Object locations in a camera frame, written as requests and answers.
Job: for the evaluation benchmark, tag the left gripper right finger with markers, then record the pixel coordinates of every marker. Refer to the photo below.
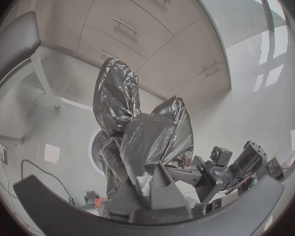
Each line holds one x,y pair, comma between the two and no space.
167,193

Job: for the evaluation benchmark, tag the window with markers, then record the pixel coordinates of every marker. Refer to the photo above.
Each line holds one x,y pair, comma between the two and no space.
236,4

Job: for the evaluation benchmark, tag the white trash bin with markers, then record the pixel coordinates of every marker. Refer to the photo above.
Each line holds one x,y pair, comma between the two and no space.
92,151

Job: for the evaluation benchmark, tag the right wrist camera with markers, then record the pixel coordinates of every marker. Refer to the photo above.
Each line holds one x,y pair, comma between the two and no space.
222,156

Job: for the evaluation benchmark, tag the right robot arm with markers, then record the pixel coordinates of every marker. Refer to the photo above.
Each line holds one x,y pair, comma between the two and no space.
250,158

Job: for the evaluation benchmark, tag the black plastic bag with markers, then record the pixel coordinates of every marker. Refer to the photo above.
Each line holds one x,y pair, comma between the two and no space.
115,95

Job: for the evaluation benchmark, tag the grey padded white chair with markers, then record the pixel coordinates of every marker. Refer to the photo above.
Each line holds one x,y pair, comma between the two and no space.
12,43

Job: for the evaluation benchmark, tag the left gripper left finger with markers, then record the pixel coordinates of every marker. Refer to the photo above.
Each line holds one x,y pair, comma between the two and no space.
123,198

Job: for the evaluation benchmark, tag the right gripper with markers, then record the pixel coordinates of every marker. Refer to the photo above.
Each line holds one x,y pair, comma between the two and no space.
209,183

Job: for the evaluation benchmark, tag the beige cabinet with drawers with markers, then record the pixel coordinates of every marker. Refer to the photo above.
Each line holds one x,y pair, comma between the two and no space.
127,23

